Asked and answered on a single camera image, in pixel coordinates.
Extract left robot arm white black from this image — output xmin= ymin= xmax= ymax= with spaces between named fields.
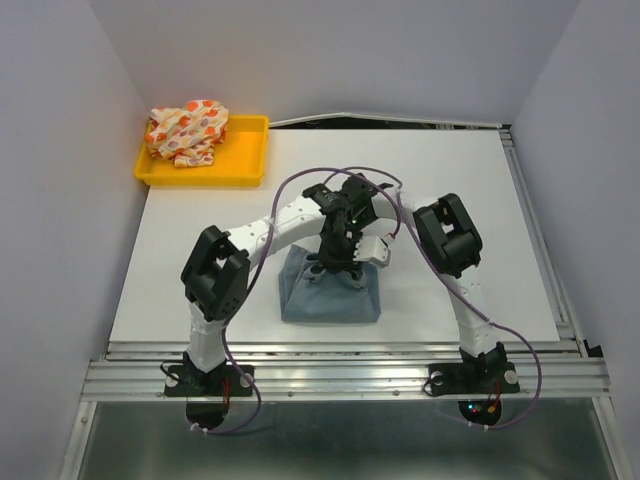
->
xmin=172 ymin=178 xmax=380 ymax=395

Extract orange floral skirt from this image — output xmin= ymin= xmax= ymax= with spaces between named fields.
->
xmin=145 ymin=100 xmax=229 ymax=168

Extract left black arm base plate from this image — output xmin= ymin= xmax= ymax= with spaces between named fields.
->
xmin=160 ymin=363 xmax=253 ymax=399

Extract light blue denim skirt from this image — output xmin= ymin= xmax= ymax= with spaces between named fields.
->
xmin=278 ymin=245 xmax=381 ymax=324

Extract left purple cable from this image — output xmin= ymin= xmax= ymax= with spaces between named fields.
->
xmin=187 ymin=166 xmax=406 ymax=435

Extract yellow plastic tray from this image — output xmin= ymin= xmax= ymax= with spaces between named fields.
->
xmin=133 ymin=115 xmax=270 ymax=188

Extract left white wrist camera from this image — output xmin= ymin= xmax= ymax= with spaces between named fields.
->
xmin=353 ymin=236 xmax=391 ymax=268

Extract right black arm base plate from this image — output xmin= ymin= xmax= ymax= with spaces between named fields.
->
xmin=425 ymin=362 xmax=520 ymax=397

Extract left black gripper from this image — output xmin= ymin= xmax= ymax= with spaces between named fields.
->
xmin=317 ymin=226 xmax=366 ymax=275

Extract aluminium frame rails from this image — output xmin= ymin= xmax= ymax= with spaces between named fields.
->
xmin=61 ymin=126 xmax=633 ymax=479

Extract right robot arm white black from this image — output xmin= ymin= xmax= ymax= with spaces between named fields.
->
xmin=388 ymin=175 xmax=513 ymax=396

